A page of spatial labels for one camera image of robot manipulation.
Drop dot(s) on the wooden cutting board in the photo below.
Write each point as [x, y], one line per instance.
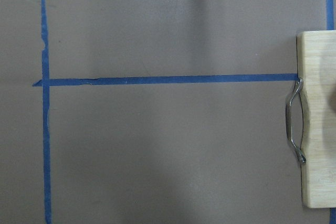
[316, 67]

